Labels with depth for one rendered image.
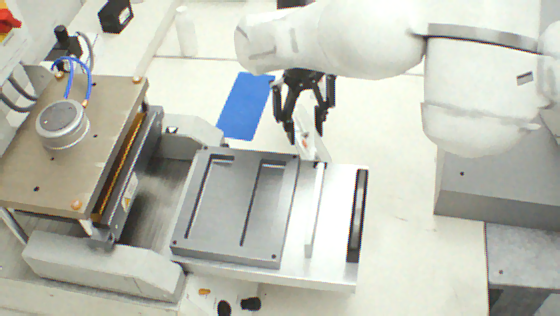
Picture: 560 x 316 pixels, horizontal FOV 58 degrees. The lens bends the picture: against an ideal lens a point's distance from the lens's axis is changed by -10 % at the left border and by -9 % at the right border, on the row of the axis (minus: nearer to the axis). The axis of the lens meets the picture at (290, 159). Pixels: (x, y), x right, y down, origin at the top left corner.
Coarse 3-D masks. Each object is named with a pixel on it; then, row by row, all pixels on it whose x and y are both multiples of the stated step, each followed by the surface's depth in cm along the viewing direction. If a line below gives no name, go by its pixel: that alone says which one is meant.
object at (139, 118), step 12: (144, 120) 88; (132, 132) 85; (132, 144) 84; (120, 156) 82; (120, 168) 81; (108, 180) 79; (108, 192) 77; (96, 204) 76; (36, 216) 79; (48, 216) 79; (60, 216) 78; (96, 216) 76
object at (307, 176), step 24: (192, 168) 91; (312, 168) 90; (336, 168) 90; (312, 192) 87; (336, 192) 87; (312, 216) 79; (336, 216) 84; (168, 240) 82; (288, 240) 82; (312, 240) 78; (336, 240) 81; (192, 264) 80; (216, 264) 79; (240, 264) 79; (288, 264) 79; (312, 264) 79; (336, 264) 79; (312, 288) 79; (336, 288) 78
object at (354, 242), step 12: (360, 168) 85; (360, 180) 83; (360, 192) 82; (360, 204) 80; (360, 216) 79; (360, 228) 78; (348, 240) 77; (360, 240) 77; (348, 252) 77; (360, 252) 77
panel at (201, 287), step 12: (192, 276) 84; (204, 276) 86; (216, 276) 89; (192, 288) 83; (204, 288) 85; (216, 288) 89; (228, 288) 92; (240, 288) 95; (252, 288) 98; (192, 300) 82; (204, 300) 85; (216, 300) 88; (228, 300) 91; (240, 300) 94; (204, 312) 84; (216, 312) 87; (240, 312) 93; (252, 312) 97
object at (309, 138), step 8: (296, 104) 123; (296, 112) 121; (304, 112) 121; (296, 120) 120; (304, 120) 120; (296, 128) 118; (304, 128) 118; (312, 128) 118; (296, 136) 117; (304, 136) 117; (312, 136) 117; (296, 144) 115; (304, 144) 115; (312, 144) 115; (320, 144) 115; (304, 152) 114; (312, 152) 114; (320, 152) 114; (312, 160) 112; (320, 160) 112; (328, 160) 112
